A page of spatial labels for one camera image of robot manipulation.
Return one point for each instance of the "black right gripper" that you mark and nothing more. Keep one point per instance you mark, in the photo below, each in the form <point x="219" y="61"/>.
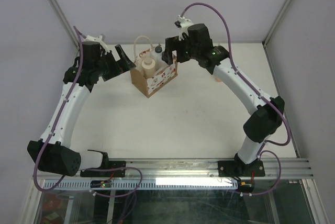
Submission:
<point x="170" y="44"/>

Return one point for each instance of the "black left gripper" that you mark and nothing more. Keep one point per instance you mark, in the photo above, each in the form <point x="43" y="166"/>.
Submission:
<point x="126" y="64"/>

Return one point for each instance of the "white bottle black cap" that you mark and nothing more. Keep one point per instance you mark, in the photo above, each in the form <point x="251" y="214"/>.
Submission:
<point x="156" y="55"/>

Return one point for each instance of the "cream round bottle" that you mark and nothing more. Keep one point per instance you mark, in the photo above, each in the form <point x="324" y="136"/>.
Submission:
<point x="149" y="67"/>

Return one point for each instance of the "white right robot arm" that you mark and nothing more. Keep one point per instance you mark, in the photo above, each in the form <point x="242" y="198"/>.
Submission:
<point x="265" y="111"/>

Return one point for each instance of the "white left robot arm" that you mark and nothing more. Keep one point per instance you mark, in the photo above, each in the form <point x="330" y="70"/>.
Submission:
<point x="52" y="152"/>

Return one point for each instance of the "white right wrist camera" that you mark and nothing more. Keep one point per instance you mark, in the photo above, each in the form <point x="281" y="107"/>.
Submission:
<point x="183" y="24"/>

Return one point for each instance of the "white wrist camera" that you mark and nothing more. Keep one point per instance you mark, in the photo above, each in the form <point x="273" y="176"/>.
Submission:
<point x="183" y="24"/>
<point x="99" y="39"/>

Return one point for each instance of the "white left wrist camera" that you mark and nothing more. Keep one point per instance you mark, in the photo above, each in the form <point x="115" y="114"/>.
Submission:
<point x="99" y="39"/>

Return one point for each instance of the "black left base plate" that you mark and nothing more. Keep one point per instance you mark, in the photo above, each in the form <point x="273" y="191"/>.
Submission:
<point x="114" y="168"/>

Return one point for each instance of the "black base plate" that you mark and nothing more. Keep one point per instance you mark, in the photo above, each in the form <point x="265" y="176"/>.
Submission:
<point x="232" y="168"/>
<point x="114" y="168"/>

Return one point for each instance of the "slotted cable duct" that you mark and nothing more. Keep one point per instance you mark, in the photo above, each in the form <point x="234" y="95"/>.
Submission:
<point x="155" y="184"/>

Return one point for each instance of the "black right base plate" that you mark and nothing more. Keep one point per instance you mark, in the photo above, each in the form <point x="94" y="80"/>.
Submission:
<point x="232" y="168"/>

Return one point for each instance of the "aluminium front rail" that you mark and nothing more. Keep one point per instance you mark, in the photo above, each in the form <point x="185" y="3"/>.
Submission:
<point x="267" y="169"/>

